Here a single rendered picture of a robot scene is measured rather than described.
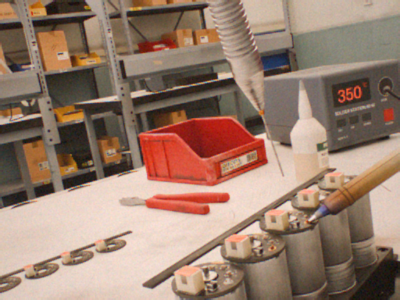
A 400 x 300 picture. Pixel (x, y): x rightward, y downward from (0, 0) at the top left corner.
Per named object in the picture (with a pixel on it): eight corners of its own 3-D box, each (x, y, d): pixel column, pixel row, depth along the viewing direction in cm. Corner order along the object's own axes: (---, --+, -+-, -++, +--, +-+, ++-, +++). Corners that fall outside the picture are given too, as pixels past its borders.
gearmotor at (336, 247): (366, 291, 24) (353, 190, 23) (345, 316, 22) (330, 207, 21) (319, 282, 25) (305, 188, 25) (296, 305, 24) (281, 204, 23)
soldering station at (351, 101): (408, 136, 61) (401, 58, 59) (330, 157, 57) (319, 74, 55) (332, 128, 75) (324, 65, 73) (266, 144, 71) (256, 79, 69)
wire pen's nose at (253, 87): (241, 118, 18) (227, 80, 17) (253, 102, 18) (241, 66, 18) (268, 115, 17) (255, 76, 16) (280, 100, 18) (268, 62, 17)
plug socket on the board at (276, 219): (292, 223, 20) (290, 208, 20) (282, 231, 20) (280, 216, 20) (276, 222, 21) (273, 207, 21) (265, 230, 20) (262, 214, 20)
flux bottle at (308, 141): (337, 180, 47) (325, 76, 45) (305, 187, 46) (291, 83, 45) (322, 173, 50) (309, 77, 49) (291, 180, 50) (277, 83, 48)
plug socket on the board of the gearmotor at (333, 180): (347, 184, 24) (345, 171, 24) (340, 189, 24) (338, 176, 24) (332, 183, 25) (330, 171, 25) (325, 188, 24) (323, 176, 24)
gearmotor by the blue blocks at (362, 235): (386, 266, 26) (375, 173, 25) (368, 287, 24) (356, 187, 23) (341, 260, 28) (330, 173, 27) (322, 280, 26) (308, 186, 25)
